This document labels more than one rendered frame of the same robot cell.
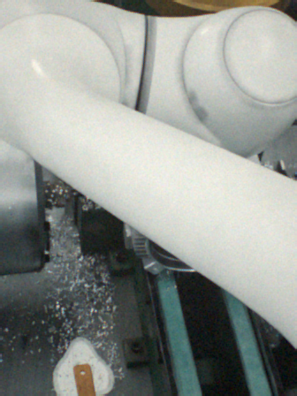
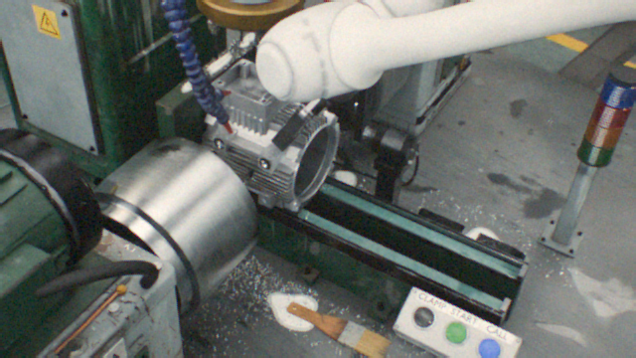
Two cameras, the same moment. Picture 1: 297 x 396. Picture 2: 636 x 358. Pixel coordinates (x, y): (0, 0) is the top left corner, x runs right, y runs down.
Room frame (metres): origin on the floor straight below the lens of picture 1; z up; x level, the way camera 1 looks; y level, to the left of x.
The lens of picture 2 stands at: (-0.11, 0.68, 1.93)
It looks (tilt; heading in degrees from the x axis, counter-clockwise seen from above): 43 degrees down; 314
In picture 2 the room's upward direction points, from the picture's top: 4 degrees clockwise
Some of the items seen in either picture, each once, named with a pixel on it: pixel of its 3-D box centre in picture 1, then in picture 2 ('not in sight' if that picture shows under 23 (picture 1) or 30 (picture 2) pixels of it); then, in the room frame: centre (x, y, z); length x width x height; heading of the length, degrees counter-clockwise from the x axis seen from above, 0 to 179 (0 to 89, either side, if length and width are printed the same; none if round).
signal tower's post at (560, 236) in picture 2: not in sight; (590, 164); (0.27, -0.49, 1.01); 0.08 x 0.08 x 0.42; 15
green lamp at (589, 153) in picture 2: not in sight; (597, 147); (0.27, -0.49, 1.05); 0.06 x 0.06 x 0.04
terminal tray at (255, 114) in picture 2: not in sight; (253, 97); (0.75, -0.05, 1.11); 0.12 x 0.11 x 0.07; 15
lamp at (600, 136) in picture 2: not in sight; (604, 128); (0.27, -0.49, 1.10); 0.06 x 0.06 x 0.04
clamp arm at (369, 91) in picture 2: not in sight; (367, 86); (0.63, -0.22, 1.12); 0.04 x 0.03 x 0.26; 15
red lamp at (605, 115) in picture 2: not in sight; (612, 108); (0.27, -0.49, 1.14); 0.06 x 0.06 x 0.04
